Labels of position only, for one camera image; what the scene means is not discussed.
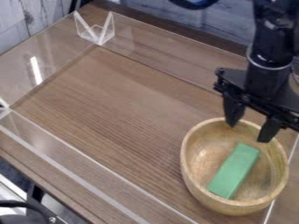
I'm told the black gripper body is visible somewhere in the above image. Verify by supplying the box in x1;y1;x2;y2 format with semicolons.
214;57;299;132

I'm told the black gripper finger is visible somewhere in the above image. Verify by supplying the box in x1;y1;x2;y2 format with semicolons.
257;116;282;143
223;91;246;127

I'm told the green rectangular stick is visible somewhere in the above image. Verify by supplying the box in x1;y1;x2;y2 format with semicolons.
206;143;261;200

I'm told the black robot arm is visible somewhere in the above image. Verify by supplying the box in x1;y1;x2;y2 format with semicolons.
214;0;299;143

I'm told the wooden bowl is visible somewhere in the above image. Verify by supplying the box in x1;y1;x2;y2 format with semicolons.
181;117;289;216

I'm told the clear acrylic barrier wall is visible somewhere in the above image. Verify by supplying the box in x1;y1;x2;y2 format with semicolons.
0;10;299;224

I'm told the clear acrylic corner bracket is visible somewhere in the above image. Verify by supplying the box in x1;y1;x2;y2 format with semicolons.
74;11;115;46

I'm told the black table leg frame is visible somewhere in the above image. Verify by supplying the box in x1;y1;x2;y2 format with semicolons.
26;184;69;224

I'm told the black cable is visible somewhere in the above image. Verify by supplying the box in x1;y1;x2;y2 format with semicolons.
0;199;30;209

